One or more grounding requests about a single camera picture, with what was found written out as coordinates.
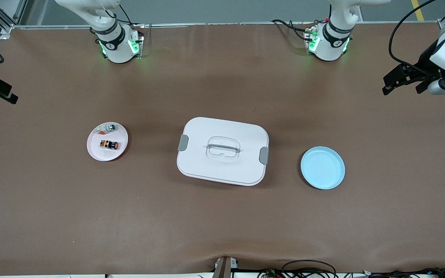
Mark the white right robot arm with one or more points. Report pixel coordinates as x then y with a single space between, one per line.
118 50

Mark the pale pink round plate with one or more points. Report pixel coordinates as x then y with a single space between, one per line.
106 155

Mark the black orange push button switch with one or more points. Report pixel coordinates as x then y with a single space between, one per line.
108 144

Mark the light blue round plate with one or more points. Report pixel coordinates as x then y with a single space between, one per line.
323 168

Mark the green white push button switch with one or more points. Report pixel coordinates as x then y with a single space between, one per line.
110 127

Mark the brown table cover mat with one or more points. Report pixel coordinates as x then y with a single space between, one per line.
222 224

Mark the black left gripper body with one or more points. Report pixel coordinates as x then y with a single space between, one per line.
424 61

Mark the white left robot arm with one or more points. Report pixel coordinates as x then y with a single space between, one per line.
330 46

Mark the brown mount post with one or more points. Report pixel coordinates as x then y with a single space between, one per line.
222 270

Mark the white lidded storage box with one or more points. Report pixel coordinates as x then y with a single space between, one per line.
207 170

